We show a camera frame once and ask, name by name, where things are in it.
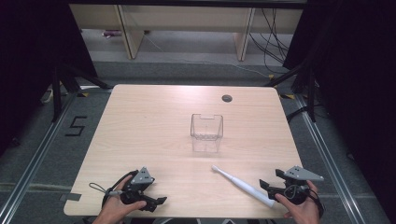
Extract thick black floor cable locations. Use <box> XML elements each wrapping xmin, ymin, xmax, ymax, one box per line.
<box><xmin>285</xmin><ymin>105</ymin><xmax>310</xmax><ymax>123</ymax></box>

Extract black hanging cables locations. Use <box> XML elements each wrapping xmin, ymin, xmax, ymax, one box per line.
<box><xmin>247</xmin><ymin>7</ymin><xmax>291</xmax><ymax>75</ymax></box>

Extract grey tape strip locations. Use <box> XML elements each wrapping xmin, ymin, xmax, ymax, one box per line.
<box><xmin>59</xmin><ymin>192</ymin><xmax>83</xmax><ymax>203</ymax></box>

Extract person's right hand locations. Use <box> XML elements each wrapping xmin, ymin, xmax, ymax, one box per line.
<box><xmin>275</xmin><ymin>181</ymin><xmax>322</xmax><ymax>224</ymax></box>

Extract wooden shelf unit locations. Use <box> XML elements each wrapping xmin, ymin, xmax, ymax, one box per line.
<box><xmin>68</xmin><ymin>3</ymin><xmax>304</xmax><ymax>62</ymax></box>

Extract purple small object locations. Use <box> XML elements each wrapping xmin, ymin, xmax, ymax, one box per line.
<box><xmin>101</xmin><ymin>29</ymin><xmax>123</xmax><ymax>39</ymax></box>

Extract black metal stand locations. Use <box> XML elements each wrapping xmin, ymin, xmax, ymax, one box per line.
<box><xmin>50</xmin><ymin>63</ymin><xmax>114</xmax><ymax>123</ymax></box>
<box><xmin>263</xmin><ymin>60</ymin><xmax>318</xmax><ymax>123</ymax></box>

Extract grey cable with plug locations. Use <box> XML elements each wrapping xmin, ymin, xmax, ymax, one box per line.
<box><xmin>89</xmin><ymin>182</ymin><xmax>124</xmax><ymax>197</ymax></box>

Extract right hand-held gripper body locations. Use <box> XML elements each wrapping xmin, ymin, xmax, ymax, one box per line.
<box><xmin>275</xmin><ymin>165</ymin><xmax>325</xmax><ymax>205</ymax></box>

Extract black curtain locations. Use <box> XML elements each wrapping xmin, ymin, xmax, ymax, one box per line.
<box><xmin>0</xmin><ymin>0</ymin><xmax>98</xmax><ymax>158</ymax></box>
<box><xmin>282</xmin><ymin>0</ymin><xmax>396</xmax><ymax>217</ymax></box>

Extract aluminium floor rail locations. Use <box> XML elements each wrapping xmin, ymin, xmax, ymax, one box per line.
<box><xmin>292</xmin><ymin>92</ymin><xmax>368</xmax><ymax>224</ymax></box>
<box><xmin>0</xmin><ymin>91</ymin><xmax>78</xmax><ymax>224</ymax></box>

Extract person's left hand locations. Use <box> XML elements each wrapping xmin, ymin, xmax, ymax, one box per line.
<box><xmin>98</xmin><ymin>175</ymin><xmax>148</xmax><ymax>224</ymax></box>

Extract white electric toothbrush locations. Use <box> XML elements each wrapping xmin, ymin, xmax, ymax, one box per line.
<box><xmin>211</xmin><ymin>164</ymin><xmax>276</xmax><ymax>209</ymax></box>

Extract clear plastic container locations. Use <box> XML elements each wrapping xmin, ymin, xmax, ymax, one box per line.
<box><xmin>190</xmin><ymin>113</ymin><xmax>225</xmax><ymax>154</ymax></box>

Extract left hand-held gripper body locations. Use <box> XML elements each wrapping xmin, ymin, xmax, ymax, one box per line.
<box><xmin>120</xmin><ymin>166</ymin><xmax>157</xmax><ymax>205</ymax></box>

